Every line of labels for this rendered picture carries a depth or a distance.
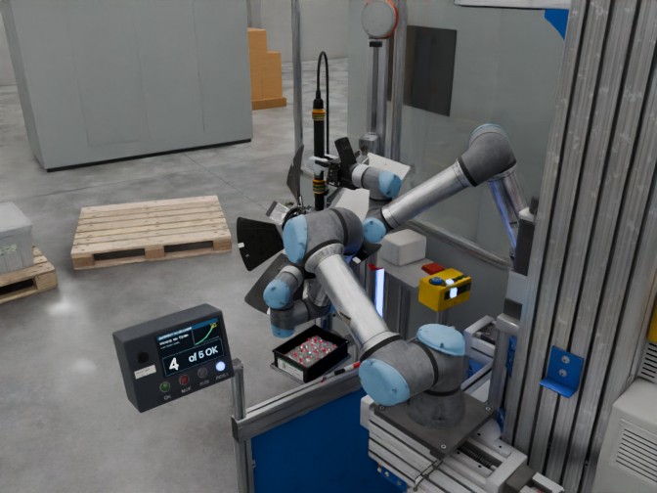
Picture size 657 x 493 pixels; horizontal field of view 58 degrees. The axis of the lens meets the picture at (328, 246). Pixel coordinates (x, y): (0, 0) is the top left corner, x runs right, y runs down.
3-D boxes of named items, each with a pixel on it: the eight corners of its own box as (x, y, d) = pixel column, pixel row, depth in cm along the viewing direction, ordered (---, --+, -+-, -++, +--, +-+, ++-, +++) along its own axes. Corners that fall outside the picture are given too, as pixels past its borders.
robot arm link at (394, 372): (447, 375, 135) (331, 198, 158) (396, 399, 127) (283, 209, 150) (424, 396, 144) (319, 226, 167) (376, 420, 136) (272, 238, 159)
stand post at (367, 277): (359, 423, 298) (365, 208, 249) (371, 433, 291) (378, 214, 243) (352, 426, 295) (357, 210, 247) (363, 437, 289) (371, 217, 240)
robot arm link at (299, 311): (309, 332, 187) (308, 301, 183) (278, 342, 182) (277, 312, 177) (295, 321, 193) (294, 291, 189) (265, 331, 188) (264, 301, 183)
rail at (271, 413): (446, 339, 226) (448, 322, 223) (454, 344, 223) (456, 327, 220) (232, 436, 179) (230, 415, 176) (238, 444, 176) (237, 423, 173)
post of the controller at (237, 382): (241, 412, 177) (238, 357, 169) (246, 418, 175) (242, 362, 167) (233, 416, 176) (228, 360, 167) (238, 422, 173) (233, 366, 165)
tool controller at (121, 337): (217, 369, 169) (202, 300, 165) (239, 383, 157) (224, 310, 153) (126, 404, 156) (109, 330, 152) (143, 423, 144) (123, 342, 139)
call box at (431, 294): (449, 291, 222) (452, 266, 217) (469, 303, 214) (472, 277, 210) (417, 304, 213) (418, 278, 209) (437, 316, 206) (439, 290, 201)
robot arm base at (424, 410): (476, 409, 152) (480, 377, 147) (441, 438, 142) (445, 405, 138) (428, 381, 161) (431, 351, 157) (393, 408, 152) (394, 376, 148)
